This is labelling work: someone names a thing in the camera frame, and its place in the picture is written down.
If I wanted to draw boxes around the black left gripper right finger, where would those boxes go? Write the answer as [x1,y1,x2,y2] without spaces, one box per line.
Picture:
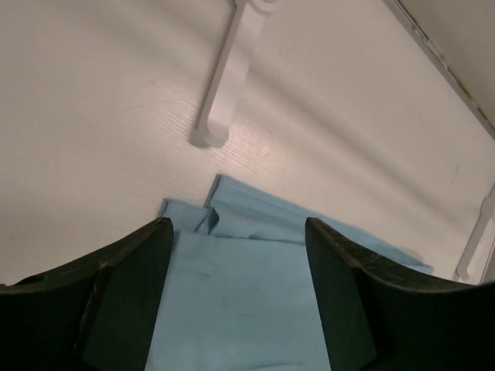
[306,218,494,370]

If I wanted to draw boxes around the aluminium rail right side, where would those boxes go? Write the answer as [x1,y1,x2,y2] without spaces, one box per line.
[384,1,494,137]

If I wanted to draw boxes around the light blue trousers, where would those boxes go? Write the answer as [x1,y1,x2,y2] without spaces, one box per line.
[143,173,433,371]

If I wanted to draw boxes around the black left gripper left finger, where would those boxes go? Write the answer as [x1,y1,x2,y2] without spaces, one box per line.
[1,217,174,370]

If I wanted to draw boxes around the white clothes rack with rail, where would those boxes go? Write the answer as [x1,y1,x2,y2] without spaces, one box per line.
[198,1,494,284]

